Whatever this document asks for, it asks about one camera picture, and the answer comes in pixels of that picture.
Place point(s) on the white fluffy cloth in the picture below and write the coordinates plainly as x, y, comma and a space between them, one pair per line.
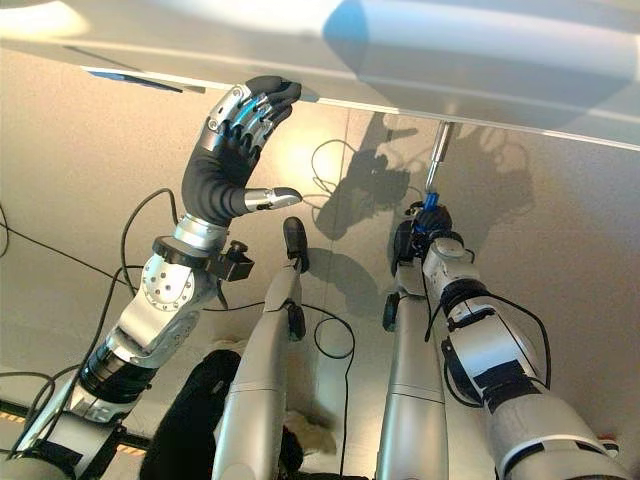
312, 432

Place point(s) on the robot right leg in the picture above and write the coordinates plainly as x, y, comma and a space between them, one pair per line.
412, 380

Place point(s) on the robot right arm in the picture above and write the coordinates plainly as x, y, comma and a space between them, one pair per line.
495, 350

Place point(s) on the robot leg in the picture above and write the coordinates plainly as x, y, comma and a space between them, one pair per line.
260, 360
412, 380

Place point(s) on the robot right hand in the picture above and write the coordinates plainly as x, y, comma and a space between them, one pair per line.
440, 217

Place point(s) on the white hospital bed frame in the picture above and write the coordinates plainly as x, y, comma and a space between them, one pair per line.
450, 55

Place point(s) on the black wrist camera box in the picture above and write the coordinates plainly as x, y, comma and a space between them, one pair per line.
234, 262

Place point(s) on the robot left leg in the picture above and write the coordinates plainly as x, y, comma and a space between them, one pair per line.
260, 360

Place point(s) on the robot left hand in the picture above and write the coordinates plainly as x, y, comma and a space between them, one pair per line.
212, 175

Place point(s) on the yellow black floor tape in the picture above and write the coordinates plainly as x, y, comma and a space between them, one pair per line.
10, 417

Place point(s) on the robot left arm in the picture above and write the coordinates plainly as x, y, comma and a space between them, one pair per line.
160, 295

